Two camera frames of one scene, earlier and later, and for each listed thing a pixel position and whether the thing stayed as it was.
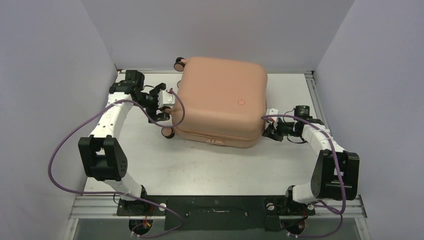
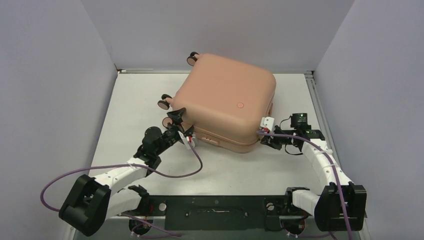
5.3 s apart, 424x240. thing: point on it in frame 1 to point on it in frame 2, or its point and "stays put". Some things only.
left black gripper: x=152 y=113 to x=177 y=117
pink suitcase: x=225 y=101 stays put
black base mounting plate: x=214 y=213 stays put
